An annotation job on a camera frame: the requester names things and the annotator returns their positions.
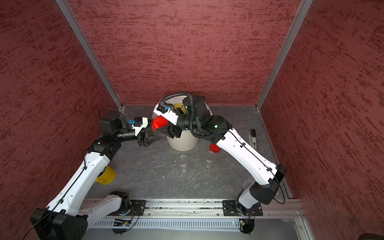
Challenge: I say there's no clear plastic jar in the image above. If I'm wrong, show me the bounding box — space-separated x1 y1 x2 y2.
176 155 189 173
204 151 216 169

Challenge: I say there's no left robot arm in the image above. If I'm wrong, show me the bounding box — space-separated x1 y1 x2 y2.
30 112 168 240

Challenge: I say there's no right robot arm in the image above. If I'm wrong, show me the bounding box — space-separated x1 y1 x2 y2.
153 92 287 210

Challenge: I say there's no cream plastic waste bin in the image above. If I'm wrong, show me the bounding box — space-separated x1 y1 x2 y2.
166 96 199 152

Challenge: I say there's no yellow pencil cup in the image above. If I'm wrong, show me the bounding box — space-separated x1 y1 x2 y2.
95 166 116 185

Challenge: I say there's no grey black stapler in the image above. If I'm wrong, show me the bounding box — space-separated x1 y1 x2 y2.
249 129 257 150

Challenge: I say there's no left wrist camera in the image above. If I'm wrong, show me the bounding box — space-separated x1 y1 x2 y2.
128 117 149 137

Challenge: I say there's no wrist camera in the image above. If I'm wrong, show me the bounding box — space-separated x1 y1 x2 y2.
152 104 179 125
128 117 149 137

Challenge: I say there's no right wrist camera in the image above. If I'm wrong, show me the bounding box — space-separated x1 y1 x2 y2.
152 104 179 125

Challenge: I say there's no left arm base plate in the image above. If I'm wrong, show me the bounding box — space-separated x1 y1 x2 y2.
117 200 147 217

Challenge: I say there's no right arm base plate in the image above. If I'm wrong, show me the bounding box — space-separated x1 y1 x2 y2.
222 200 263 218

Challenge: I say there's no aluminium mounting rail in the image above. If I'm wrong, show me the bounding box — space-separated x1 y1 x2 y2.
77 197 305 219

